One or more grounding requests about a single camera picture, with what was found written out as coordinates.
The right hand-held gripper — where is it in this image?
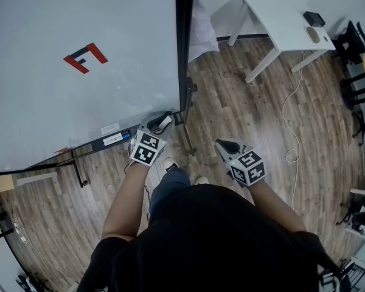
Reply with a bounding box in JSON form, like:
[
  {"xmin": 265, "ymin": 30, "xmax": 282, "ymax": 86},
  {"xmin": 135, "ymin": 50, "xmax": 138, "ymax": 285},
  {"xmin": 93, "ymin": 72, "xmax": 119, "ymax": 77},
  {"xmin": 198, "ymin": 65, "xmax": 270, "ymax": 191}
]
[{"xmin": 215, "ymin": 137, "xmax": 266, "ymax": 188}]

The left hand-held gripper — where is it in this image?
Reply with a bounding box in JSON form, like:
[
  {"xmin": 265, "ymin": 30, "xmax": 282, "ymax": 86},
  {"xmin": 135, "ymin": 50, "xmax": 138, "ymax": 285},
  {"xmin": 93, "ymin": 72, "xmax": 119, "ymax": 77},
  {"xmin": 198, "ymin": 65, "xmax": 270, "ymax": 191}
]
[{"xmin": 128, "ymin": 111, "xmax": 175, "ymax": 167}]

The person's left forearm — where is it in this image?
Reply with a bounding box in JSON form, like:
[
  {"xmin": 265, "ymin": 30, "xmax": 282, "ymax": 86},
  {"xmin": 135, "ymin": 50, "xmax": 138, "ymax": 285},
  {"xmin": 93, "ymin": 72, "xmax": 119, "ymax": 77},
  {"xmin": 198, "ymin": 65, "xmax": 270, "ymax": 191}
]
[{"xmin": 100, "ymin": 162, "xmax": 151, "ymax": 242}]

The person's right forearm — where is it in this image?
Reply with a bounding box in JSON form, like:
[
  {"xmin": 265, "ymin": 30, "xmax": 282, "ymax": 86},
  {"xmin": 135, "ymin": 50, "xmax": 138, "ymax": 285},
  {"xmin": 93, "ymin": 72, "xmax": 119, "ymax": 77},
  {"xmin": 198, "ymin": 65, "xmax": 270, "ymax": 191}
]
[{"xmin": 249, "ymin": 178, "xmax": 308, "ymax": 234}]

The large whiteboard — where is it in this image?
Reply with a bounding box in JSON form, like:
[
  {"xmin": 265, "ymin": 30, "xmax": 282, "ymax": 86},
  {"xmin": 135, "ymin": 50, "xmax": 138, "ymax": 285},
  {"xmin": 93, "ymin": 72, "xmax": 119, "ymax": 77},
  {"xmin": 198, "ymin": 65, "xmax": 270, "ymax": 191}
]
[{"xmin": 0, "ymin": 0, "xmax": 196, "ymax": 175}]

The person's left shoe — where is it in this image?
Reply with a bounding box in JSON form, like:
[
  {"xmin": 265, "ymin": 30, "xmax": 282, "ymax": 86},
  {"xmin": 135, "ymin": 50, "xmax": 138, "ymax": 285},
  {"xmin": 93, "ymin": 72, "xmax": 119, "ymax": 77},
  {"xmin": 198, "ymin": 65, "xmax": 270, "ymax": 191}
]
[{"xmin": 163, "ymin": 156, "xmax": 180, "ymax": 173}]

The black marker tray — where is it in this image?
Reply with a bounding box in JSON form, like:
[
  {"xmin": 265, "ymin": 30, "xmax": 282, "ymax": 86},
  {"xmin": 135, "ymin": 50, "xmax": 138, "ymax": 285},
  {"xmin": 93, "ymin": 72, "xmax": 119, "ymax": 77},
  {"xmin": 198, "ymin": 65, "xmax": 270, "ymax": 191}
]
[{"xmin": 90, "ymin": 123, "xmax": 144, "ymax": 152}]

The person's left leg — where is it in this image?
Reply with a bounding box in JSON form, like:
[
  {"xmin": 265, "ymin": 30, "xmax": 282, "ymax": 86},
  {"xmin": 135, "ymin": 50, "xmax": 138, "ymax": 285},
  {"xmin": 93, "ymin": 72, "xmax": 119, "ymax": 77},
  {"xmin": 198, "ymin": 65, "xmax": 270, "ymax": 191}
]
[{"xmin": 148, "ymin": 166, "xmax": 192, "ymax": 222}]

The person's black shirt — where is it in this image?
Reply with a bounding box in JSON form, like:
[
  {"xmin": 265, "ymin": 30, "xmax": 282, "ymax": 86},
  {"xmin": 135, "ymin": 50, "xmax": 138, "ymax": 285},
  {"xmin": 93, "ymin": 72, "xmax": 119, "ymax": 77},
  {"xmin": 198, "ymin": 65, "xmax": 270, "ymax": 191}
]
[{"xmin": 77, "ymin": 184, "xmax": 352, "ymax": 292}]

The red and black tape mark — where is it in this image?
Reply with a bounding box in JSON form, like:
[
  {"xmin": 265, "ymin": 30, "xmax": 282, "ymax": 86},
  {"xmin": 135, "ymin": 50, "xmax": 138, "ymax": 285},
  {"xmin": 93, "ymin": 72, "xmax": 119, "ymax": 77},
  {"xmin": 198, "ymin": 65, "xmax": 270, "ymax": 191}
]
[{"xmin": 63, "ymin": 43, "xmax": 109, "ymax": 75}]

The white hanging cloth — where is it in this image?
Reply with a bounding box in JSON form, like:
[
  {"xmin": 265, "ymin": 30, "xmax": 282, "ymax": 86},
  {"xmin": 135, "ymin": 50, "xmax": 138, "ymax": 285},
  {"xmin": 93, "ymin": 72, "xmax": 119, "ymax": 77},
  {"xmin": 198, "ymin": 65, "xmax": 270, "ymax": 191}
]
[{"xmin": 188, "ymin": 0, "xmax": 221, "ymax": 63}]

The white shelf board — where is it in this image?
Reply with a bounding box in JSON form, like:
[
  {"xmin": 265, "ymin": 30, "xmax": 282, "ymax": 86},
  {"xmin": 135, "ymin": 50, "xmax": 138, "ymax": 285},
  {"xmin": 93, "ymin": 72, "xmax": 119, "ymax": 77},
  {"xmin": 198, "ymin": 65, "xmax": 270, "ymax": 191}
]
[{"xmin": 15, "ymin": 171, "xmax": 60, "ymax": 189}]

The white rectangular table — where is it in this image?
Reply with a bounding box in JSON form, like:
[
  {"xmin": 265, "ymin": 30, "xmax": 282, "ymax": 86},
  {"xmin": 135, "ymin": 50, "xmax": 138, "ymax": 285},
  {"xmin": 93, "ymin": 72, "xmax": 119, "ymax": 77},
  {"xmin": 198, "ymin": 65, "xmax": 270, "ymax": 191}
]
[{"xmin": 209, "ymin": 0, "xmax": 337, "ymax": 83}]

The small oval pouch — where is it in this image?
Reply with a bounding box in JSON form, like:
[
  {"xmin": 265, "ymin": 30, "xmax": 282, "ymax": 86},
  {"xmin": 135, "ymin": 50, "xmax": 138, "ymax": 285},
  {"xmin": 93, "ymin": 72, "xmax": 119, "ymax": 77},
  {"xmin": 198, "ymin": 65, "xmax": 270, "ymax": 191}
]
[{"xmin": 305, "ymin": 26, "xmax": 321, "ymax": 44}]

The small black case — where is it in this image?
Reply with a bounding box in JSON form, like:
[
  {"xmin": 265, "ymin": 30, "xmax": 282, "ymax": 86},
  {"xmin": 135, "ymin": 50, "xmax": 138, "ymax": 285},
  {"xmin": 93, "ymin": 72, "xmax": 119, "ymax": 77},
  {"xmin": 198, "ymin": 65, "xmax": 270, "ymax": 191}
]
[{"xmin": 302, "ymin": 10, "xmax": 327, "ymax": 28}]

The light wooden block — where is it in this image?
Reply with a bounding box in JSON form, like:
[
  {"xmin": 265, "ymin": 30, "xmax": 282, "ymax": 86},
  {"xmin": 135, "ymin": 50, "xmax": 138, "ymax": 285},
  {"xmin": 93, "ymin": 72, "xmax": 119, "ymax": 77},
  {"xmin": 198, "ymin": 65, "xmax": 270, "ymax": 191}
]
[{"xmin": 0, "ymin": 175, "xmax": 16, "ymax": 195}]

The white power strip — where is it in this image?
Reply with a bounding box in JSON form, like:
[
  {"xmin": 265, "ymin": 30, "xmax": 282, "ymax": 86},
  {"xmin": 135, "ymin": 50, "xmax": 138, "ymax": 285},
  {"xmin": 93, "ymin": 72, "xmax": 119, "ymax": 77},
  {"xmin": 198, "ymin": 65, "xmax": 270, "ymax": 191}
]
[{"xmin": 13, "ymin": 220, "xmax": 29, "ymax": 245}]

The black metal rack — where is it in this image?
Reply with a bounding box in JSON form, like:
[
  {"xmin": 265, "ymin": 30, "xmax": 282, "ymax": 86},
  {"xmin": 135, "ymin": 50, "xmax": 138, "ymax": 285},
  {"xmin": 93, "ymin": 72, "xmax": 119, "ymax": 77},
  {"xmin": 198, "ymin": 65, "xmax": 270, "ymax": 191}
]
[{"xmin": 0, "ymin": 204, "xmax": 15, "ymax": 240}]

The white floor cable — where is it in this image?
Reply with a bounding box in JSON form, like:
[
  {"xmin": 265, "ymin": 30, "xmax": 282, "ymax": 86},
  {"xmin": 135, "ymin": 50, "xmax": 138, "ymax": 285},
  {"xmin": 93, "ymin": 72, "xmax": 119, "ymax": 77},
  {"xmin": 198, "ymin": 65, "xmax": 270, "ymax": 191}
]
[{"xmin": 281, "ymin": 50, "xmax": 307, "ymax": 210}]

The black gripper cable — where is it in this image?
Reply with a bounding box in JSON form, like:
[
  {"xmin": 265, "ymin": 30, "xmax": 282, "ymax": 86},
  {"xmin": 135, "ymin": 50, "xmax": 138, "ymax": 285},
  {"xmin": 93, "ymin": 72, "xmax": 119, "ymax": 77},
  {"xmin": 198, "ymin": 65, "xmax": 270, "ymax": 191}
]
[{"xmin": 144, "ymin": 183, "xmax": 152, "ymax": 222}]

